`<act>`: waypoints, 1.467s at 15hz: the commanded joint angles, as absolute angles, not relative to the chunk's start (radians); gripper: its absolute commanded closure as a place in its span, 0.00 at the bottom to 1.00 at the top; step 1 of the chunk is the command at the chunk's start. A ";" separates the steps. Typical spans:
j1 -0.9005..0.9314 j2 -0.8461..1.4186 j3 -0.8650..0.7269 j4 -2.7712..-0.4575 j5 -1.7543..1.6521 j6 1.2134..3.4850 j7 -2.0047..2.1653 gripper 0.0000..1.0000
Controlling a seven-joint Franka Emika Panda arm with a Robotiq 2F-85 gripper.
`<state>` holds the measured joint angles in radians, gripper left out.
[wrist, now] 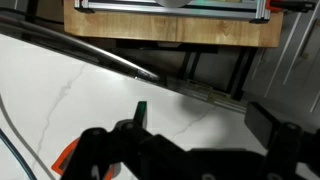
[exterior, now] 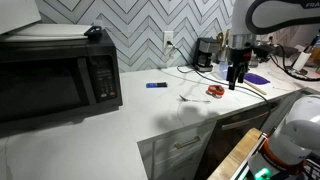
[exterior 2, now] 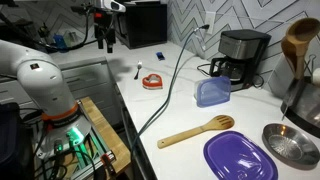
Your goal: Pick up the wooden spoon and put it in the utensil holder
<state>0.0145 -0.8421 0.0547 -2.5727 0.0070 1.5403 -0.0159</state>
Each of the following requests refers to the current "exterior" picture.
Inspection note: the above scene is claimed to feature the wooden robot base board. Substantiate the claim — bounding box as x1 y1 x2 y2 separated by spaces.
207 128 262 180

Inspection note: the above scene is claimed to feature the blue rectangular marker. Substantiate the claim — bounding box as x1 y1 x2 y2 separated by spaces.
146 82 168 88

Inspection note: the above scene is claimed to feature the paper towel holder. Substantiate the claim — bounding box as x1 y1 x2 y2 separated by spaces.
288 34 320 75

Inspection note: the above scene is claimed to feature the clear plastic container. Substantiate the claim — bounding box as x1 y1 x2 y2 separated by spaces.
213 62 229 80

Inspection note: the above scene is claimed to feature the metal utensil holder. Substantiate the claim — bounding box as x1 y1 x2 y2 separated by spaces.
216 29 231 62

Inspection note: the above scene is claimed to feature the black microwave oven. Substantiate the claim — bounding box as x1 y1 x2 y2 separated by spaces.
0 27 122 122

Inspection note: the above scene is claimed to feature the white wall outlet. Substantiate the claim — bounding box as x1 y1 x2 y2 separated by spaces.
163 31 173 50

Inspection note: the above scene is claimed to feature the white cutting board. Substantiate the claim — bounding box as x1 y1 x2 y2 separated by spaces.
9 24 91 37

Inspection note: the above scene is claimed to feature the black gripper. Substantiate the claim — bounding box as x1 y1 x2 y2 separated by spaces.
228 48 252 90

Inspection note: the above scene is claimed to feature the metal spoon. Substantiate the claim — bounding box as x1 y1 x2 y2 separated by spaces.
179 94 211 104

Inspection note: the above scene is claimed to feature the orange heart cookie cutter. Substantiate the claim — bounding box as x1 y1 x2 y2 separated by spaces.
207 85 225 98

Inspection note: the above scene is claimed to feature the gold drawer handle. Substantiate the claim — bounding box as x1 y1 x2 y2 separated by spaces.
174 136 201 149

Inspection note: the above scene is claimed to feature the wooden spoon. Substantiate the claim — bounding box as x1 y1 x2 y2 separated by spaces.
244 80 267 95

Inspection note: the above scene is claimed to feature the purple plastic lid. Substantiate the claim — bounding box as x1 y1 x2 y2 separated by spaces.
244 73 269 85

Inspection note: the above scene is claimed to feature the black power cable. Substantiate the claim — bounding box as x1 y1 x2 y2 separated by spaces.
166 40 273 131

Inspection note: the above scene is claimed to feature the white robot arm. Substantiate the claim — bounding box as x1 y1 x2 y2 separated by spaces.
227 0 320 180

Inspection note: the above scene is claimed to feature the black coffee maker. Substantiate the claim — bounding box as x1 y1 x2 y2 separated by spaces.
193 37 219 72

